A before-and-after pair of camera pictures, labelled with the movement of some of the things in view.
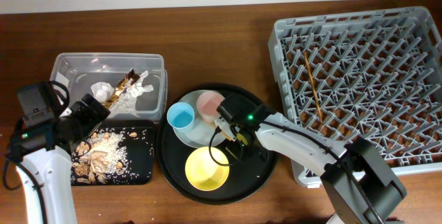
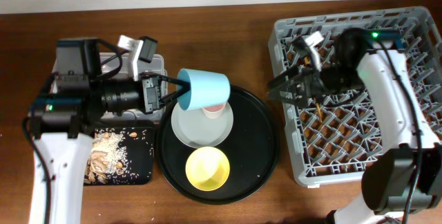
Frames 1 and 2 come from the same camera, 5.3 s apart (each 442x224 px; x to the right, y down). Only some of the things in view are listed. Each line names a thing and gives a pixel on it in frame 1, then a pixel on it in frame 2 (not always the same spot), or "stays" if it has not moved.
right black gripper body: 248,149 to 330,78
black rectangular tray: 114,152 stays
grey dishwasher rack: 362,75 stays
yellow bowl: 203,172 stays
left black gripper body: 85,120 to 149,81
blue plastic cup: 181,116 to 207,88
